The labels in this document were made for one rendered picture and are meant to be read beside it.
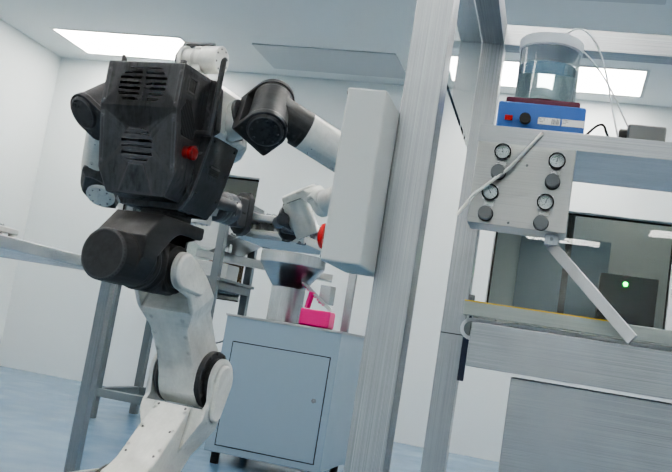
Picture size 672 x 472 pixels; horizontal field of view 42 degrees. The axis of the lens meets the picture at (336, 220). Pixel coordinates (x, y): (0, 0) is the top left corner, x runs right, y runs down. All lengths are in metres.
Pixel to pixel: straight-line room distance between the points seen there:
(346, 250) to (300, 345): 3.24
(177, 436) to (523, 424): 0.81
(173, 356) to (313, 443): 2.35
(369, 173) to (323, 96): 6.39
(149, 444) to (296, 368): 2.38
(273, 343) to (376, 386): 3.20
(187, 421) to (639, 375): 1.05
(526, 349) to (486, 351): 0.09
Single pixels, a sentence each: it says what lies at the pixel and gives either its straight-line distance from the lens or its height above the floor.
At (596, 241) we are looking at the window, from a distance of 7.21.
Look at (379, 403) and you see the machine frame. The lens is 1.35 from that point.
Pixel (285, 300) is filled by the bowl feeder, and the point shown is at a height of 0.88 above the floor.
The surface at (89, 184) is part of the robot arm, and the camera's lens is 2.38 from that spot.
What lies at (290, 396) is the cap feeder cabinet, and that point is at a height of 0.40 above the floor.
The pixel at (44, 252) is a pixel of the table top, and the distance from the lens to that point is 2.74.
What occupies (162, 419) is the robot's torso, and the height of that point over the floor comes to 0.46.
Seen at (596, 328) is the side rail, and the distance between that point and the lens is 2.02.
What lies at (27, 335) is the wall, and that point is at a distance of 8.42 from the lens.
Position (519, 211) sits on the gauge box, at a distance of 2.01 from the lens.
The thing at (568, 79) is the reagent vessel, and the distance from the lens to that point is 2.18.
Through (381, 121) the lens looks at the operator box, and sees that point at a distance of 1.29.
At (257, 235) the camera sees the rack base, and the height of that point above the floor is 0.98.
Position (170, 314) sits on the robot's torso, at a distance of 2.12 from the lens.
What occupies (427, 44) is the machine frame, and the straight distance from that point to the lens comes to 1.43.
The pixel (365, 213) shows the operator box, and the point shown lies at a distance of 1.26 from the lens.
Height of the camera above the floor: 0.72
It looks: 8 degrees up
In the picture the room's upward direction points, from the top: 9 degrees clockwise
